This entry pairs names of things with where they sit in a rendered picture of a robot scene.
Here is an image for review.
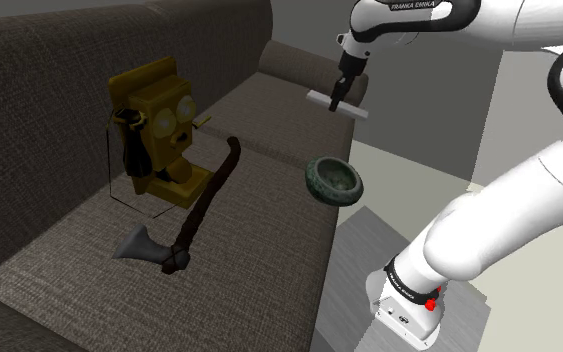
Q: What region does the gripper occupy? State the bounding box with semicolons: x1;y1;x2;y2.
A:
328;51;371;113

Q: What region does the white flat bar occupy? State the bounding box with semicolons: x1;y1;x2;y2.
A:
305;89;369;120

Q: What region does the green stone bowl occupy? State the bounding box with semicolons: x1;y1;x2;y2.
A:
304;155;364;208

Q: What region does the yellow antique telephone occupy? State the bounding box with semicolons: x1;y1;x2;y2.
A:
106;55;214;219

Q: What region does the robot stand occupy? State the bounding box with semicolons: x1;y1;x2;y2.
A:
309;205;492;352

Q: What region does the dark brown fabric sofa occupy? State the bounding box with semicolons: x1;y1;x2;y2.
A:
0;0;370;352

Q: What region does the dark-handled grey axe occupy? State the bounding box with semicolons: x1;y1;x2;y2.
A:
111;136;242;276

